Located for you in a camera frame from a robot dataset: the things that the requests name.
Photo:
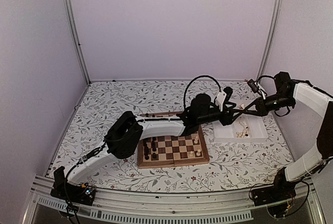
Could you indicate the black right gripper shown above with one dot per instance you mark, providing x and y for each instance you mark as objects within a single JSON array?
[{"x": 260, "y": 106}]

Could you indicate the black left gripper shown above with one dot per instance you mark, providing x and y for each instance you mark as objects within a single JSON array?
[{"x": 228, "y": 118}]

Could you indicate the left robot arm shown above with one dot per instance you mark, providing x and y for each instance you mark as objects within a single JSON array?
[{"x": 123, "y": 137}]

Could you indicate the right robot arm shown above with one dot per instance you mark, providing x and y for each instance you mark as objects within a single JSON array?
[{"x": 317, "y": 133}]

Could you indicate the wooden chess board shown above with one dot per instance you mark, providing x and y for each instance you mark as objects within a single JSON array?
[{"x": 173, "y": 151}]

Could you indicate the row of dark chess pieces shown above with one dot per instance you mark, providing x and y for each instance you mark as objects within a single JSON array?
[{"x": 150, "y": 149}]

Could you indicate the white three-compartment plastic tray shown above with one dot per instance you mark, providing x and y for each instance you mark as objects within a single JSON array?
[{"x": 226, "y": 134}]

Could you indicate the floral patterned table mat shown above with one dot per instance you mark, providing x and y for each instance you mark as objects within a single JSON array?
[{"x": 232, "y": 166}]

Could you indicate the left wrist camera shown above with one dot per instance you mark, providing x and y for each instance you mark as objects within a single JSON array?
[{"x": 223, "y": 97}]

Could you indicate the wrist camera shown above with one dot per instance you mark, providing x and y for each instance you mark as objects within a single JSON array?
[
  {"x": 257, "y": 88},
  {"x": 223, "y": 97}
]

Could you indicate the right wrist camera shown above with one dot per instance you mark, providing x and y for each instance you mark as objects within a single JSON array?
[{"x": 257, "y": 88}]

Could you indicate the front aluminium rail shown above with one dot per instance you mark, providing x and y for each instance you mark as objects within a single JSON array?
[{"x": 232, "y": 206}]

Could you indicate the right aluminium frame post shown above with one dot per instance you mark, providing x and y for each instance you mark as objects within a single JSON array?
[{"x": 270, "y": 37}]

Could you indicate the aluminium frame post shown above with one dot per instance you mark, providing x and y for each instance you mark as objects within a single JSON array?
[
  {"x": 270, "y": 37},
  {"x": 76, "y": 40}
]

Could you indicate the left aluminium frame post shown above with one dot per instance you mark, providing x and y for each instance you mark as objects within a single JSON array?
[{"x": 76, "y": 40}]

